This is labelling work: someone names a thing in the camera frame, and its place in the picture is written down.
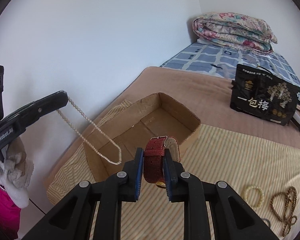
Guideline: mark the white gloved left hand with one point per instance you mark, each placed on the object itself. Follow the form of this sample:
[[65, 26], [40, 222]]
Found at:
[[16, 172]]

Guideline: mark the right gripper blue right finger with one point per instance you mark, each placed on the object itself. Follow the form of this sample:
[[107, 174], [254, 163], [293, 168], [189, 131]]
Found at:
[[170, 174]]

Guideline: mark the red strap wristwatch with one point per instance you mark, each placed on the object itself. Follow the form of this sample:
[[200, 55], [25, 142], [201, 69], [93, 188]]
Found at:
[[153, 168]]

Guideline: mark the blue checked bed sheet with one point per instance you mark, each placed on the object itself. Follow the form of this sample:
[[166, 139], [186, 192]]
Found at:
[[206, 58]]

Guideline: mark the folded floral quilt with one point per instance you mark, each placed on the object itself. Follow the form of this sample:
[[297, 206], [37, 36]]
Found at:
[[237, 31]]

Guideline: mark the brown bed blanket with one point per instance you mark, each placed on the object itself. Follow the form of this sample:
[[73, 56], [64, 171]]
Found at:
[[237, 148]]

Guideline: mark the black snack bag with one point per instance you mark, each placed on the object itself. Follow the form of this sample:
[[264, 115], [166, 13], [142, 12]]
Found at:
[[258, 92]]

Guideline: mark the open cardboard box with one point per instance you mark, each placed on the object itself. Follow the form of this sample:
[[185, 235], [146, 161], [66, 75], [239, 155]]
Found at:
[[155, 115]]

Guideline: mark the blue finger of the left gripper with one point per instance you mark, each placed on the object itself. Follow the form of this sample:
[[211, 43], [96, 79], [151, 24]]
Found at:
[[32, 112]]

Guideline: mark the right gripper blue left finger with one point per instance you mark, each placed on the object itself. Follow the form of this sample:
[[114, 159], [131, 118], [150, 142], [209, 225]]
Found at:
[[138, 162]]

